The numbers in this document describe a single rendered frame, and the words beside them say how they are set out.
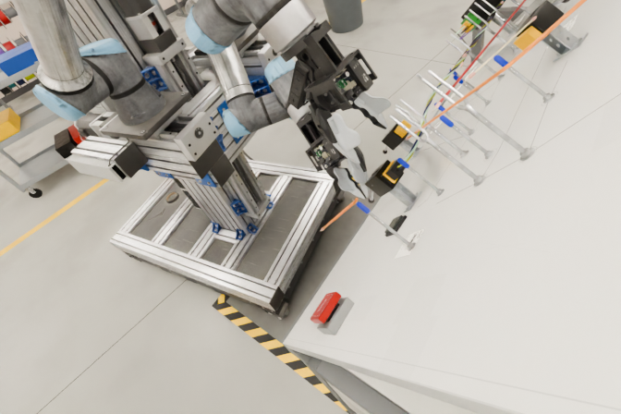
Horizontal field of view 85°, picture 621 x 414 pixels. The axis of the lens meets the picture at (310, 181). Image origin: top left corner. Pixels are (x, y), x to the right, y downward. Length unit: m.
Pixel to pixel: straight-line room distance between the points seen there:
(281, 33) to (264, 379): 1.56
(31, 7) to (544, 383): 0.91
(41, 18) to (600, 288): 0.92
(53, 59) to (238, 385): 1.47
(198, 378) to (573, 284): 1.82
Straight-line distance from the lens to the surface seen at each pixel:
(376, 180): 0.62
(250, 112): 0.86
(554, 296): 0.27
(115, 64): 1.13
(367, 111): 0.59
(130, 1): 1.33
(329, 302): 0.55
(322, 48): 0.48
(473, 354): 0.28
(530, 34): 0.59
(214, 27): 0.56
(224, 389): 1.88
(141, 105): 1.16
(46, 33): 0.94
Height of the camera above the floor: 1.61
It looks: 43 degrees down
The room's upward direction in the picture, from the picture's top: 22 degrees counter-clockwise
